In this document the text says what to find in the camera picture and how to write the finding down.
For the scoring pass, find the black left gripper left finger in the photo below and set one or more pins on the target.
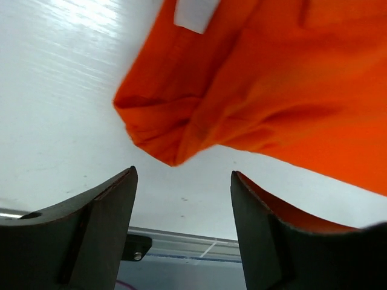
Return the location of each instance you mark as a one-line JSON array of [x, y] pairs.
[[75, 244]]

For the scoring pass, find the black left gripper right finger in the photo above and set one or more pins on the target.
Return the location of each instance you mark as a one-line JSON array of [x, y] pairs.
[[283, 247]]

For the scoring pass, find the orange t-shirt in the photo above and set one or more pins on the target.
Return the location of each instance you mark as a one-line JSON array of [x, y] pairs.
[[301, 81]]

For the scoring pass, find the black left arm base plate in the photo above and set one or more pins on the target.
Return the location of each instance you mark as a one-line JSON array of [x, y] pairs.
[[136, 247]]

